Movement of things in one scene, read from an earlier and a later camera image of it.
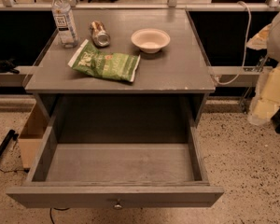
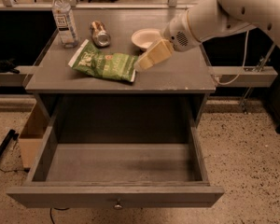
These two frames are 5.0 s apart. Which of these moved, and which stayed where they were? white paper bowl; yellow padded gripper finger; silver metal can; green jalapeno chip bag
Moved: yellow padded gripper finger
Stayed: white paper bowl; silver metal can; green jalapeno chip bag
